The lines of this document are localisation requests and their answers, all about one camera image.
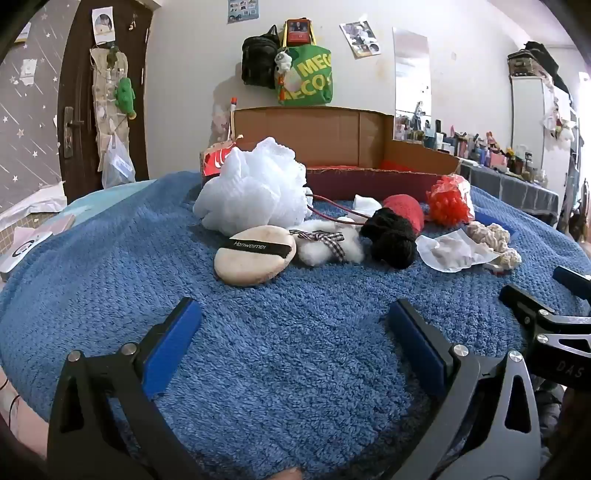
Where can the white mesh bath pouf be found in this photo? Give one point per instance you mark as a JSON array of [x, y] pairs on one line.
[[254, 184]]

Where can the photo on door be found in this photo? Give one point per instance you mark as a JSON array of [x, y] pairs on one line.
[[103, 25]]

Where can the small white cloth pad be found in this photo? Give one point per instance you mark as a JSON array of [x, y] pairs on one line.
[[367, 203]]

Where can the light blue sheet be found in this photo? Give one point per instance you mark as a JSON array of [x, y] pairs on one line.
[[101, 198]]

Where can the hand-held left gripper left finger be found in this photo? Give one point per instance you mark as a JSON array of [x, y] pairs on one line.
[[170, 347]]

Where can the green plush toy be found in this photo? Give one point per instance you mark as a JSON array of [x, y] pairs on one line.
[[124, 94]]

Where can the red yellow framed picture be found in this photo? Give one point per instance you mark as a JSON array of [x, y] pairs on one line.
[[298, 31]]

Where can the table with cosmetics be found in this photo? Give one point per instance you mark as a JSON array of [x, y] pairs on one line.
[[480, 150]]

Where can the cream crochet scrunchie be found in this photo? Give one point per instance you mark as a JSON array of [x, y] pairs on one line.
[[489, 233]]

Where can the white wall switch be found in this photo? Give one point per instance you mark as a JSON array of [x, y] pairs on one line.
[[27, 72]]

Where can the blue felt cloth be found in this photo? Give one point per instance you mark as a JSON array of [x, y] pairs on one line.
[[485, 218]]

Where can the red foam mesh net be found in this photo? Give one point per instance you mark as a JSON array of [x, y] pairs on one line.
[[445, 201]]

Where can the blue wall poster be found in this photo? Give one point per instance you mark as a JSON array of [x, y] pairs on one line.
[[243, 10]]

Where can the pale pink plush toy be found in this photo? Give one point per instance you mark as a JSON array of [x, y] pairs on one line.
[[221, 122]]

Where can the table with grey cloth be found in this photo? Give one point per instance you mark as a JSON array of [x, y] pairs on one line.
[[512, 189]]

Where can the dark bags on wardrobe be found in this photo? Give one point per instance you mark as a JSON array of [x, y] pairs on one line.
[[538, 57]]

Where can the black knitted yarn piece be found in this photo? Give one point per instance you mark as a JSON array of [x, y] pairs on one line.
[[392, 240]]

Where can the pink box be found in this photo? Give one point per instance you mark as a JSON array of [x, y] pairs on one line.
[[57, 225]]

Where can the dark brown door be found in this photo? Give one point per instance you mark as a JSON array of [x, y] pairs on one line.
[[78, 69]]

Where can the green tote bag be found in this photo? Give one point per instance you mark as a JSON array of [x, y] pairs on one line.
[[311, 76]]

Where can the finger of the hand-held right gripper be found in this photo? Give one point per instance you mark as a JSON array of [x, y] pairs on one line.
[[545, 325], [572, 279]]

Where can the translucent plastic bag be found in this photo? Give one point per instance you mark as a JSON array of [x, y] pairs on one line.
[[117, 166]]

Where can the cardboard box red lining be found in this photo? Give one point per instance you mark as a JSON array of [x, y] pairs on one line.
[[323, 134]]

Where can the white wardrobe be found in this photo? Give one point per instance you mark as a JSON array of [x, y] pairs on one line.
[[531, 120]]

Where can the wall photo print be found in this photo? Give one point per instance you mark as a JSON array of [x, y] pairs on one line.
[[360, 39]]

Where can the hanging plush toys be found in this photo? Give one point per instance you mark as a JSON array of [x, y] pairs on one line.
[[561, 122]]

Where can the black backpack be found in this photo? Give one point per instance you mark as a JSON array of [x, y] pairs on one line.
[[258, 60]]

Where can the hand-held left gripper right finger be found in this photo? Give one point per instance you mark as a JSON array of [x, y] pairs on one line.
[[415, 347]]

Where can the white fluffy scrunchie plaid bow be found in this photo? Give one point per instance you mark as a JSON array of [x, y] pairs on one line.
[[314, 253]]

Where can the wall mirror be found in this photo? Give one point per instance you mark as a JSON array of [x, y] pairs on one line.
[[411, 74]]

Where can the beige hanging door organizer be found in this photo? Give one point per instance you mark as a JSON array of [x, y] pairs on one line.
[[104, 101]]

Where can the white paper sheets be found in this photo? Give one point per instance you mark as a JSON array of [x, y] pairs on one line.
[[32, 203]]

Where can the blue fleece blanket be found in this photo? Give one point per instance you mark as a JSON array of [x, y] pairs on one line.
[[277, 300]]

